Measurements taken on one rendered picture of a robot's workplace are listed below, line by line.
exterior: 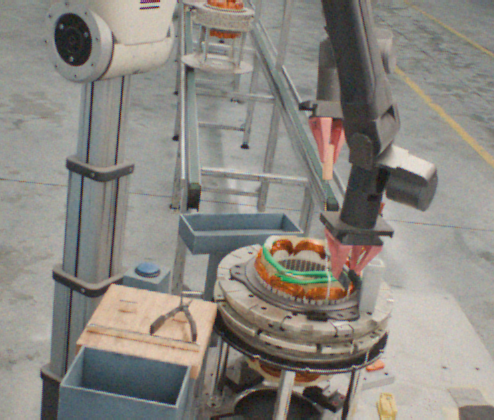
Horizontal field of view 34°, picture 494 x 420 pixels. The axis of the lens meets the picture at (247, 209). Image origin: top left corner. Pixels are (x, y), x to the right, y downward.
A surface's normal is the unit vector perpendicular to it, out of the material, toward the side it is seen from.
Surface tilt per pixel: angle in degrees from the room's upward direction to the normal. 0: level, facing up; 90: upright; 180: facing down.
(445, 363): 0
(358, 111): 109
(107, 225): 90
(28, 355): 0
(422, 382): 0
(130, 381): 90
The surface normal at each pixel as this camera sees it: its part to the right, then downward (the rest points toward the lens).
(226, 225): 0.36, 0.40
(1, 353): 0.15, -0.91
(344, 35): -0.51, 0.55
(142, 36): 0.83, 0.32
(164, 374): -0.11, 0.37
